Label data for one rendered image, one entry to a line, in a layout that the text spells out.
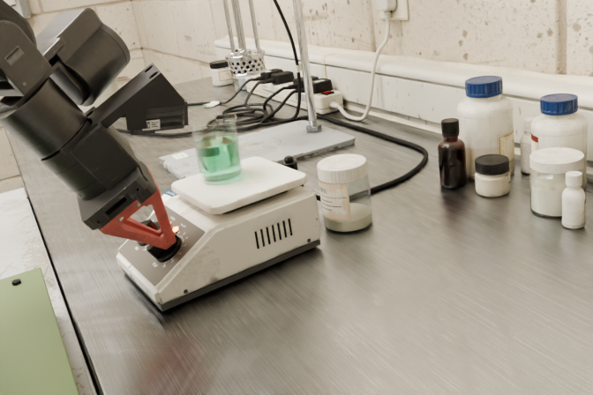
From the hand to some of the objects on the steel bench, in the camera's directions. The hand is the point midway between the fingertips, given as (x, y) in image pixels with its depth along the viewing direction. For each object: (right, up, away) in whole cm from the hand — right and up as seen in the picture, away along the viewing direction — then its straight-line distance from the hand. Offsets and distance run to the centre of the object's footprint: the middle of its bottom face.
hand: (165, 237), depth 64 cm
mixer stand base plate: (+6, +10, +46) cm, 47 cm away
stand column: (+17, +14, +50) cm, 55 cm away
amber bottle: (+34, +5, +20) cm, 40 cm away
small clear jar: (+43, +2, +8) cm, 44 cm away
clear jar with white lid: (+20, 0, +12) cm, 23 cm away
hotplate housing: (+6, -3, +8) cm, 10 cm away
